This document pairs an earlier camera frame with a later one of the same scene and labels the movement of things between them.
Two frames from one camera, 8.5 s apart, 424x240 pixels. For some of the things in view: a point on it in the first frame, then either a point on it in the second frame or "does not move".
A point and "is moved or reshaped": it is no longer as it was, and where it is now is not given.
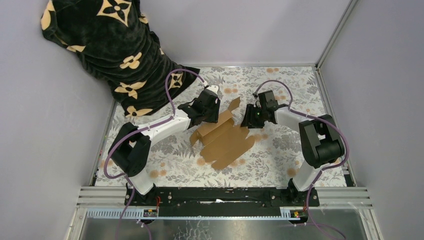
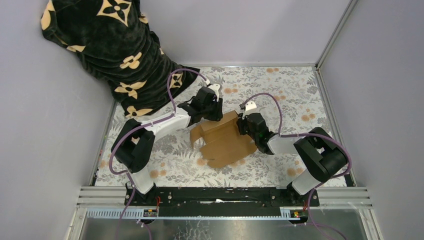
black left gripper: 213,118 does not move
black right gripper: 249,118 → 242,119
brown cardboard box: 222,140 is moved or reshaped
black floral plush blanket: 114,39 does not move
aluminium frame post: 338,28 does not move
